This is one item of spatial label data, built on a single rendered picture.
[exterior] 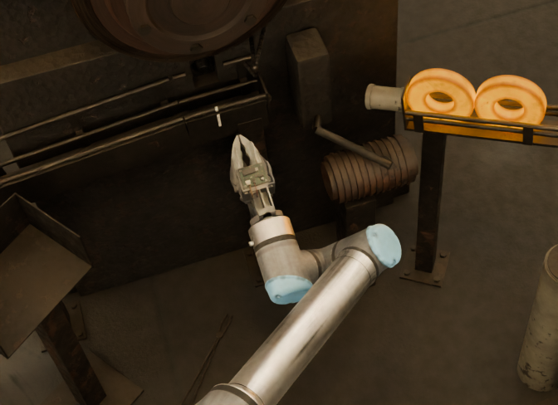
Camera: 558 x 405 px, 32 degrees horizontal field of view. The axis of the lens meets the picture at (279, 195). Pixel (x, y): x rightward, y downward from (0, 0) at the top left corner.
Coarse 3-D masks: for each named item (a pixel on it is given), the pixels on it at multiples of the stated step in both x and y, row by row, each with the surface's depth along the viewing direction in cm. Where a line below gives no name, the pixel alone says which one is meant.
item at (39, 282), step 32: (0, 224) 208; (32, 224) 215; (0, 256) 213; (32, 256) 211; (64, 256) 210; (0, 288) 208; (32, 288) 207; (64, 288) 206; (0, 320) 204; (32, 320) 203; (64, 320) 222; (0, 352) 198; (64, 352) 228; (64, 384) 258; (96, 384) 248; (128, 384) 257
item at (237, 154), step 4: (236, 136) 207; (236, 140) 206; (232, 144) 206; (236, 144) 206; (240, 144) 206; (232, 148) 206; (236, 148) 201; (240, 148) 207; (232, 152) 205; (236, 152) 201; (240, 152) 206; (232, 156) 205; (236, 156) 203; (240, 156) 205; (232, 160) 205; (236, 160) 204; (240, 160) 205; (236, 164) 204; (240, 164) 202; (244, 164) 205; (236, 168) 204
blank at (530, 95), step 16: (496, 80) 207; (512, 80) 205; (528, 80) 206; (480, 96) 210; (496, 96) 209; (512, 96) 207; (528, 96) 206; (544, 96) 207; (480, 112) 214; (496, 112) 213; (512, 112) 214; (528, 112) 209; (544, 112) 208
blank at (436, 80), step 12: (420, 72) 214; (432, 72) 211; (444, 72) 211; (456, 72) 211; (420, 84) 213; (432, 84) 212; (444, 84) 211; (456, 84) 210; (468, 84) 211; (408, 96) 217; (420, 96) 216; (456, 96) 212; (468, 96) 211; (420, 108) 219; (432, 108) 218; (444, 108) 218; (456, 108) 215; (468, 108) 214; (456, 120) 219
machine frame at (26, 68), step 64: (0, 0) 197; (64, 0) 202; (320, 0) 216; (384, 0) 222; (0, 64) 210; (64, 64) 209; (128, 64) 213; (384, 64) 238; (0, 128) 236; (64, 128) 222; (128, 128) 229; (384, 128) 258; (64, 192) 239; (128, 192) 246; (192, 192) 254; (320, 192) 271; (384, 192) 281; (128, 256) 267; (192, 256) 277
